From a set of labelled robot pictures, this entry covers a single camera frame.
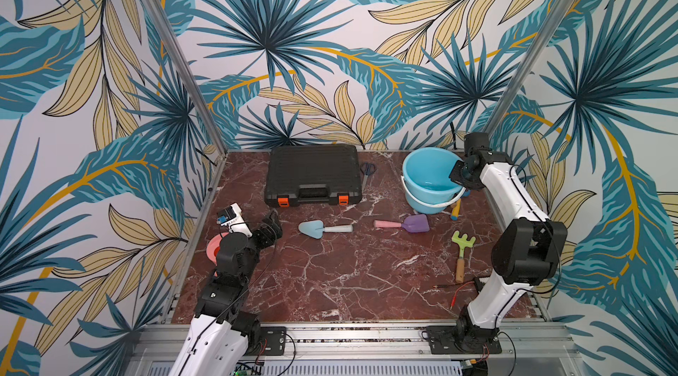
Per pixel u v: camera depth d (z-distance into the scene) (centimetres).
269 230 66
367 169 113
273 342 73
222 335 50
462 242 93
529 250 48
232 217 62
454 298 82
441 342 73
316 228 96
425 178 103
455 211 99
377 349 73
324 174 101
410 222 98
